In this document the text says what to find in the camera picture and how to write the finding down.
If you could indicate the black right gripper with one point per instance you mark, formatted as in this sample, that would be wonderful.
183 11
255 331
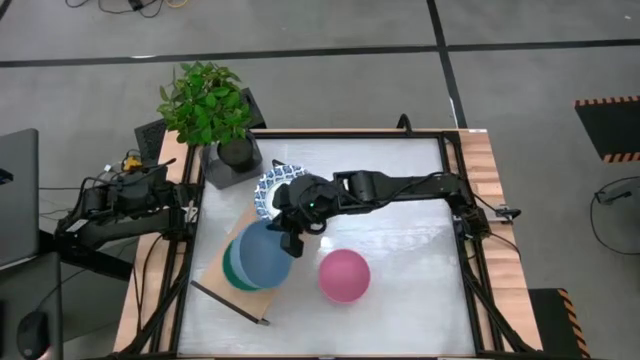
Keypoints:
305 200

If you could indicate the blue plastic bowl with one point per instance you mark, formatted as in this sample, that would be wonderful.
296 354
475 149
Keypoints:
262 255

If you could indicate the black curved bracket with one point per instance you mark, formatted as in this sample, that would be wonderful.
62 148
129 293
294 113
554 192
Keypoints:
404 124

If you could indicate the black desk pad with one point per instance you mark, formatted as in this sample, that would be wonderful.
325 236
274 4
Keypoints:
25 285

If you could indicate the black power adapter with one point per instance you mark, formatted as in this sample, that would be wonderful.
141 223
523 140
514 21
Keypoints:
135 4

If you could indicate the green leafy plant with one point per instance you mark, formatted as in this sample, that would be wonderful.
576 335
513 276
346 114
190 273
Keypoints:
205 102

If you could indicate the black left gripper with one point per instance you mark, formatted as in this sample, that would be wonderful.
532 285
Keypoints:
161 192

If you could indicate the grey floor device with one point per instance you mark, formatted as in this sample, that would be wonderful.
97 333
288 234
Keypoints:
617 192

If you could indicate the black round plant pot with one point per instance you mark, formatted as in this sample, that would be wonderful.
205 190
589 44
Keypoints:
236 152

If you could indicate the pink plastic bowl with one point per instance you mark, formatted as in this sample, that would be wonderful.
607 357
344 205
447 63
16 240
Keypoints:
345 276

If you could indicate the grey laptop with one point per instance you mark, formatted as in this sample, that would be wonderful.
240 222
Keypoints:
20 210

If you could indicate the small black hazard-striped mat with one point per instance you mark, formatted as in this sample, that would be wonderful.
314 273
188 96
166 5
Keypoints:
552 320

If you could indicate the black aluminium table frame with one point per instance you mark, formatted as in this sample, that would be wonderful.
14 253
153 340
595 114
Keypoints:
350 134

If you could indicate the green plastic bowl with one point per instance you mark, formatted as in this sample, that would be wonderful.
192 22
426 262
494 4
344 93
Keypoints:
229 272

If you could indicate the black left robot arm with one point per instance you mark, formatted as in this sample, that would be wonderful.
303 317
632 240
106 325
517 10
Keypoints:
125 227

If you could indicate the large black hazard-striped mat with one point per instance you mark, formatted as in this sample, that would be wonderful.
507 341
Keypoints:
612 127

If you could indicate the grey square pot base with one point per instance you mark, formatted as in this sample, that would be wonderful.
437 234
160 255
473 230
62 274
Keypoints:
215 172

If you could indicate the yellow connector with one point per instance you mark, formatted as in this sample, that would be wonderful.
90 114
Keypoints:
131 162

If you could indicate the black computer mouse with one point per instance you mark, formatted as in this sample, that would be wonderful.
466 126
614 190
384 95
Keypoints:
32 335

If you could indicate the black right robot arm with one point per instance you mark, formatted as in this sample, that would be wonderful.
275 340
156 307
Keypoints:
400 185

